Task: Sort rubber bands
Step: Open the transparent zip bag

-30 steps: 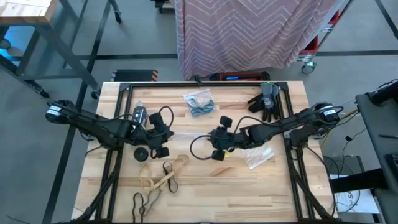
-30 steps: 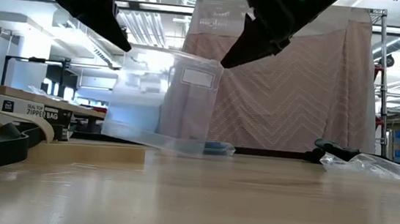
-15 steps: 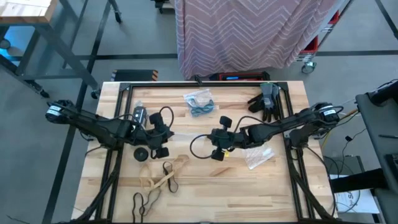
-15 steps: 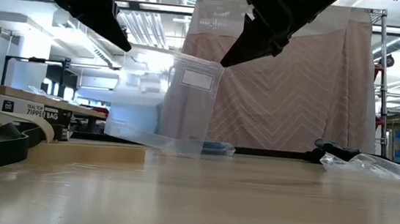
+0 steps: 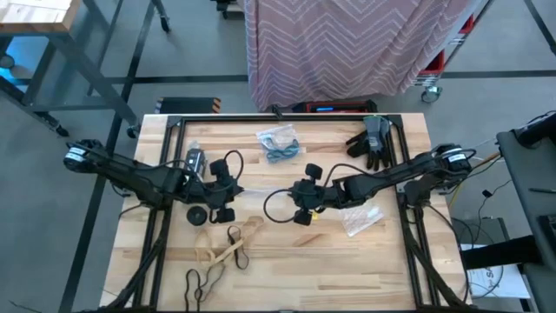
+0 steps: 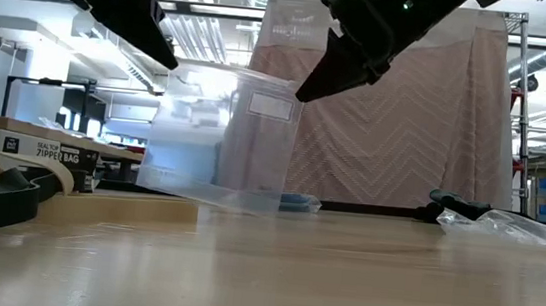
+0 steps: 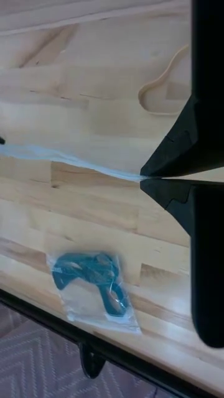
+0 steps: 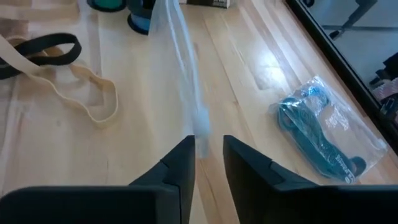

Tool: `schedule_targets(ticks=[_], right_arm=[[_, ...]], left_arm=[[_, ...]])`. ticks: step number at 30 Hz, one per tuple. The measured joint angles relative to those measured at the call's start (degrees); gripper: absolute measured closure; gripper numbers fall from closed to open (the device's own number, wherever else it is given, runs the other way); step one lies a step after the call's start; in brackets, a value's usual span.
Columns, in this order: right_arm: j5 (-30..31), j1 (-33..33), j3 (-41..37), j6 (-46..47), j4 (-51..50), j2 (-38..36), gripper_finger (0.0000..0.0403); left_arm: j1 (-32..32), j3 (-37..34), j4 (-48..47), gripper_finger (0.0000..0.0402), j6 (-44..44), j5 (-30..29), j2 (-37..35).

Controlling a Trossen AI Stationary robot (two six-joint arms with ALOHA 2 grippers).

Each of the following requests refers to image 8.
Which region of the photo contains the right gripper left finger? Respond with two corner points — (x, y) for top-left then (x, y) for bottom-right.
(0, 134), (197, 224)

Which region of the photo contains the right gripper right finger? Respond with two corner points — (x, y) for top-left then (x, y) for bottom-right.
(223, 134), (398, 224)

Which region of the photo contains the wide blue rubber band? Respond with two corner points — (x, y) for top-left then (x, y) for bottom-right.
(277, 96), (368, 185)

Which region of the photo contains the clear zipper bag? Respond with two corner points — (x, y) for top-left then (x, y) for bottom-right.
(269, 75), (389, 185)
(148, 0), (214, 160)

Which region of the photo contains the black white zipper bag box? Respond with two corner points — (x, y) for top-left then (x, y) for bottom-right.
(178, 0), (231, 9)

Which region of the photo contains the thick black rubber band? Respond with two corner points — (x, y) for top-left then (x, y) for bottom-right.
(0, 32), (83, 80)

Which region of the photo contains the black floor stand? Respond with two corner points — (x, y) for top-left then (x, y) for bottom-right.
(329, 0), (379, 40)

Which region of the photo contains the black aluminium table frame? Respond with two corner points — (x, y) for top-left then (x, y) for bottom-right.
(284, 0), (398, 156)

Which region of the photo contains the blue wire spool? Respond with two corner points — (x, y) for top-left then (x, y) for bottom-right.
(126, 0), (156, 36)

